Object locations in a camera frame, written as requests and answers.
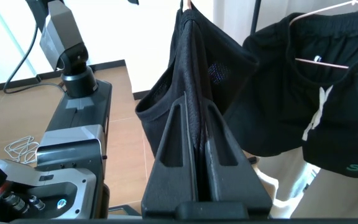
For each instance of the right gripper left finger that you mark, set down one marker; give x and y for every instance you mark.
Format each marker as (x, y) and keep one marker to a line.
(166, 186)

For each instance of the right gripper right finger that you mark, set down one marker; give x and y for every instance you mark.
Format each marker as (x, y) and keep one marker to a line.
(241, 186)

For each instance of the black shorts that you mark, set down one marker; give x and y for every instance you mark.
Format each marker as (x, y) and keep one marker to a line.
(275, 109)

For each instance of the black garment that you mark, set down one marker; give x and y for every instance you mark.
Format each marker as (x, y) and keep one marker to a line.
(172, 77)

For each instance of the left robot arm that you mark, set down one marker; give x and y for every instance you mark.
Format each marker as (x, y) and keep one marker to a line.
(64, 34)

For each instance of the black clothes rack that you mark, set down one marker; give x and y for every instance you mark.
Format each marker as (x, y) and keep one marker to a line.
(255, 15)

